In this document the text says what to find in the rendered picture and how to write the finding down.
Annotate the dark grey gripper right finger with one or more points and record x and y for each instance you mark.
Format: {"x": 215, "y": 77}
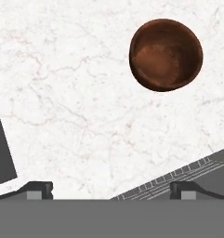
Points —
{"x": 183, "y": 187}

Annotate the dark grey hob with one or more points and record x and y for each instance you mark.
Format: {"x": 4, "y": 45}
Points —
{"x": 1, "y": 152}

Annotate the brown wooden bowl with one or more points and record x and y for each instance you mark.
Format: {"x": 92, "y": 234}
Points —
{"x": 165, "y": 55}

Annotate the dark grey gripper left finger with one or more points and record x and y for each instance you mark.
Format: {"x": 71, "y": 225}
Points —
{"x": 37, "y": 188}

